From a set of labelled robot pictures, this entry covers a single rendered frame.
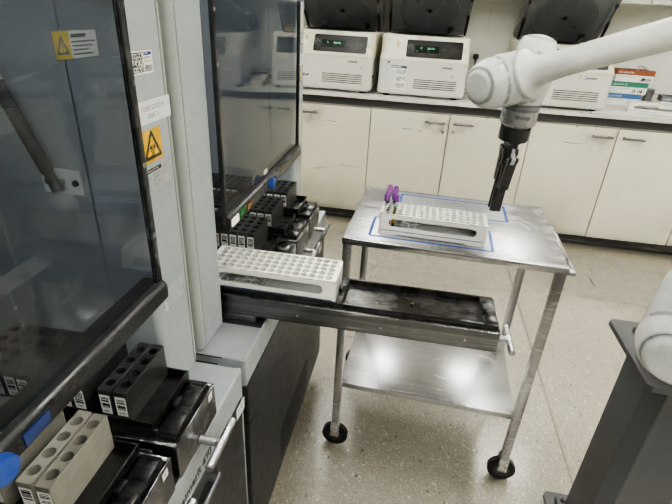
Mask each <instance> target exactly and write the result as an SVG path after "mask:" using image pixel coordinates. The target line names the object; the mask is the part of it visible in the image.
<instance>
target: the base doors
mask: <svg viewBox="0 0 672 504"><path fill-rule="evenodd" d="M302 110H303V111H311V112H315V111H317V114H313V113H302V163H301V196H307V201H308V202H317V205H319V206H323V207H332V208H341V209H350V210H356V209H357V207H358V204H359V202H360V200H361V198H362V196H363V194H364V192H365V190H366V188H367V187H375V188H384V189H387V187H388V185H390V184H391V185H393V189H394V186H399V190H401V191H409V192H417V193H426V194H434V195H443V196H451V197H459V198H468V199H476V200H485V201H489V198H490V195H491V191H492V187H493V184H494V180H495V179H494V178H493V176H494V173H495V168H496V163H497V159H498V154H499V148H500V146H499V145H500V143H503V142H504V141H502V140H500V139H499V138H498V134H499V130H500V126H501V122H500V120H499V119H497V118H485V117H473V116H460V115H451V116H450V115H444V114H433V113H422V112H411V111H400V110H389V109H378V108H372V112H371V108H364V107H352V106H340V105H328V104H315V103H303V102H302ZM370 117H371V124H370ZM322 118H324V119H331V120H337V123H333V122H325V121H322ZM449 118H450V122H449ZM425 121H429V122H437V123H441V122H444V123H445V125H438V124H427V123H425ZM454 123H457V124H464V125H470V124H472V125H474V127H465V126H453V124H454ZM448 125H449V128H448ZM401 127H404V128H418V131H407V130H401ZM369 130H370V136H369ZM441 131H444V134H441ZM447 131H448V135H447ZM451 131H454V134H451ZM592 135H595V136H604V137H609V136H611V137H614V139H604V138H592ZM446 137H447V141H446ZM623 137H626V138H630V139H638V140H640V139H642V140H646V142H638V141H629V140H623ZM528 139H529V140H528V141H527V142H526V143H524V144H520V145H519V146H518V149H519V153H518V156H517V157H516V158H519V162H518V163H517V165H516V168H515V171H514V174H513V176H512V179H511V182H510V185H509V189H508V190H506V191H505V195H504V199H503V202H502V203H510V204H518V205H527V206H535V207H541V208H542V210H543V212H544V214H545V216H546V219H547V221H548V223H549V225H550V226H554V228H555V230H556V233H561V234H570V235H578V236H586V237H594V238H603V239H612V240H621V241H630V242H639V243H648V244H657V245H667V246H672V133H662V132H650V131H638V130H626V129H616V128H604V127H592V126H580V125H569V124H557V123H545V122H536V124H535V126H534V127H532V128H531V131H530V135H529V138H528ZM562 141H571V142H581V143H583V144H582V145H572V144H562ZM368 142H369V149H368ZM527 143H528V144H527ZM445 144H446V147H445ZM526 147H527V148H526ZM444 150H445V154H444ZM525 151H526V152H525ZM367 155H368V161H367ZM443 156H444V160H443ZM523 160H524V161H523ZM442 163H443V167H442ZM522 164H523V165H522ZM366 167H367V173H366ZM521 168H522V169H521ZM441 169H442V173H441ZM520 172H521V173H520ZM440 175H441V179H440ZM365 180H366V185H365ZM518 181H519V182H518ZM439 182H440V186H439ZM517 185H518V186H517ZM438 188H439V192H438ZM516 189H517V190H516ZM513 202H514V203H513Z"/></svg>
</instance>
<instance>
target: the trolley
mask: <svg viewBox="0 0 672 504"><path fill-rule="evenodd" d="M385 191H386V189H384V188H375V187H367V188H366V190H365V192H364V194H363V196H362V198H361V200H360V202H359V204H358V207H357V209H356V211H355V213H354V215H353V217H352V219H351V221H350V223H349V225H348V227H347V229H346V231H345V233H344V235H343V237H342V243H343V248H342V261H343V273H342V277H343V278H350V272H351V259H352V245H356V246H362V252H361V264H360V276H359V280H366V275H367V264H368V253H369V247H371V248H378V249H385V250H392V251H399V252H406V253H413V254H420V255H427V256H435V257H442V258H449V259H456V260H463V261H470V262H477V263H484V264H491V265H498V266H506V267H513V268H517V271H516V275H515V279H514V283H513V287H512V291H511V295H510V299H509V302H508V306H507V310H506V314H505V318H504V322H503V325H508V326H509V329H510V327H511V323H512V319H513V316H514V312H515V308H516V304H517V301H518V297H519V293H520V289H521V286H522V282H523V278H524V274H525V271H526V269H527V270H534V271H541V272H548V273H555V274H554V277H553V280H552V283H551V287H550V290H549V293H548V297H547V300H546V303H545V307H544V310H543V313H542V317H541V320H540V323H539V327H538V330H537V333H536V337H535V340H534V343H533V347H532V350H531V353H530V357H529V360H528V363H527V367H526V370H525V373H524V376H523V380H522V383H521V386H520V390H519V393H518V396H517V400H516V403H515V406H514V409H513V403H512V396H511V390H510V384H509V377H508V371H507V365H506V358H505V352H504V349H505V345H506V342H499V343H498V347H497V351H496V355H495V359H494V360H493V355H492V352H489V351H482V350H475V349H469V348H462V347H455V346H449V345H442V344H435V343H428V342H422V341H415V340H408V339H402V338H395V337H388V336H381V335H375V334H368V333H361V332H355V335H354V338H353V342H352V345H351V348H350V349H349V350H348V351H347V353H346V357H345V359H346V365H345V368H344V354H345V341H346V330H341V329H337V344H336V360H335V376H334V392H333V408H332V421H329V422H327V423H325V425H324V427H323V430H322V434H323V436H324V438H325V439H326V440H328V441H329V442H331V443H335V444H339V443H343V442H344V441H345V440H346V439H347V435H348V430H347V428H346V427H345V426H344V425H343V424H342V423H341V417H340V409H341V395H342V387H346V388H352V389H357V390H362V391H367V392H372V393H377V394H383V395H388V396H393V397H398V398H403V399H408V400H414V401H419V402H424V403H429V404H434V405H440V406H445V407H450V408H455V409H460V410H465V411H471V412H476V413H481V414H486V415H491V416H497V417H502V418H507V419H511V420H510V423H509V426H508V430H507V433H506V436H505V440H504V443H503V446H502V450H499V453H498V455H496V456H493V457H491V458H489V459H488V461H487V471H488V473H489V474H490V475H491V476H493V477H495V478H498V479H507V478H510V477H512V476H513V475H514V473H515V464H514V462H513V461H512V460H511V459H510V458H509V457H510V454H511V451H512V448H513V445H514V442H515V438H516V435H517V432H518V429H519V426H520V423H521V419H522V416H523V413H524V410H525V407H526V404H527V400H528V397H529V394H530V391H531V388H532V385H533V381H534V378H535V375H536V372H537V369H538V366H539V362H540V359H541V356H542V353H543V350H544V347H545V343H546V340H547V337H548V334H549V331H550V328H551V324H552V321H553V318H554V315H555V312H556V309H557V305H558V302H559V299H560V296H561V293H562V290H563V286H564V283H565V280H566V277H567V276H575V275H576V272H575V270H574V268H573V266H572V263H571V261H570V259H569V257H568V255H567V253H566V251H565V249H564V247H563V245H562V243H561V241H560V239H559V237H558V235H557V233H556V230H555V228H554V226H550V225H549V223H548V221H547V219H546V216H545V214H544V212H543V210H542V208H541V207H535V206H527V205H518V204H510V203H502V206H501V210H500V212H497V211H495V212H494V211H489V207H488V202H489V201H485V200H476V199H468V198H459V197H451V196H443V195H434V194H426V193H417V192H409V191H401V190H399V193H398V194H399V195H400V198H399V202H398V203H405V204H414V205H422V206H430V207H438V208H446V209H454V210H462V211H470V212H479V213H485V214H487V219H488V225H489V227H488V232H487V236H486V241H485V246H484V247H476V246H469V245H465V244H459V243H452V242H445V241H437V240H430V239H422V238H415V237H407V236H400V235H387V234H380V233H378V226H379V216H380V211H381V208H382V205H383V202H384V201H385V200H384V195H385ZM343 368H344V371H343Z"/></svg>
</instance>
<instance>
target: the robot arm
mask: <svg viewBox="0 0 672 504"><path fill-rule="evenodd" d="M671 50H672V17H669V18H666V19H663V20H659V21H656V22H652V23H649V24H646V25H642V26H639V27H635V28H632V29H629V30H625V31H622V32H618V33H615V34H612V35H608V36H605V37H602V38H598V39H595V40H591V41H588V42H585V43H581V44H578V45H574V46H570V47H567V48H563V49H559V50H557V42H556V41H555V40H554V39H553V38H551V37H548V36H546V35H540V34H531V35H525V36H523V38H522V39H521V40H520V41H519V43H518V44H517V46H516V48H515V49H514V51H512V52H507V53H501V54H497V55H495V56H494V57H490V58H486V59H483V60H482V61H480V62H478V63H477V64H476V65H475V66H474V67H473V68H472V69H471V70H470V71H469V73H468V75H467V77H466V80H465V84H466V92H467V95H468V98H469V100H470V101H471V102H472V103H473V104H475V105H476V106H478V107H481V108H485V109H496V108H501V107H502V110H501V115H500V118H499V120H500V122H501V126H500V130H499V134H498V138H499V139H500V140H502V141H504V142H503V143H500V145H499V146H500V148H499V154H498V159H497V163H496V168H495V173H494V176H493V178H494V179H495V180H494V184H493V187H492V191H491V195H490V198H489V202H488V207H489V211H497V212H500V210H501V206H502V202H503V199H504V195H505V191H506V190H508V189H509V185H510V182H511V179H512V176H513V174H514V171H515V168H516V165H517V163H518V162H519V158H516V157H517V156H518V153H519V149H518V146H519V145H520V144H524V143H526V142H527V141H528V138H529V135H530V131H531V128H532V127H534V126H535V124H536V121H537V117H538V114H539V111H540V109H541V104H542V101H543V99H544V98H545V96H546V95H547V93H548V90H549V87H550V85H551V82H552V81H554V80H557V79H560V78H563V77H566V76H570V75H573V74H577V73H581V72H584V71H588V70H592V69H597V68H601V67H605V66H609V65H613V64H617V63H622V62H626V61H630V60H634V59H638V58H642V57H647V56H651V55H655V54H659V53H663V52H667V51H671ZM632 333H633V334H634V343H635V350H636V353H637V356H638V359H639V361H640V362H641V364H642V366H643V367H644V368H645V369H646V370H647V371H648V372H649V373H651V374H652V375H654V376H655V377H656V378H658V379H659V380H661V381H663V382H665V383H667V384H670V385H672V270H670V271H669V272H667V274H666V275H665V277H664V278H663V280H662V282H661V284H660V286H659V288H658V290H657V291H656V293H655V295H654V297H653V299H652V301H651V303H650V305H649V306H648V308H647V310H646V312H645V316H644V317H643V318H642V320H641V321H640V323H639V325H636V326H634V327H633V330H632Z"/></svg>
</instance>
